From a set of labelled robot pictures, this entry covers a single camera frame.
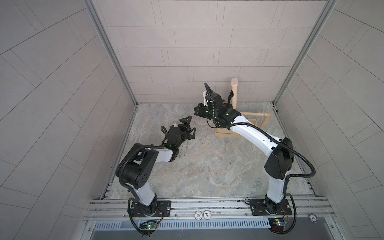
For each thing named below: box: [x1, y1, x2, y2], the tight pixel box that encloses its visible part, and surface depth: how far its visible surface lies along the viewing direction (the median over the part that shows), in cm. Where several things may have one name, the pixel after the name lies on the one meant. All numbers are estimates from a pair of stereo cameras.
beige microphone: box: [230, 78, 239, 109], surface depth 96 cm
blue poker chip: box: [308, 213, 318, 224], surface depth 70 cm
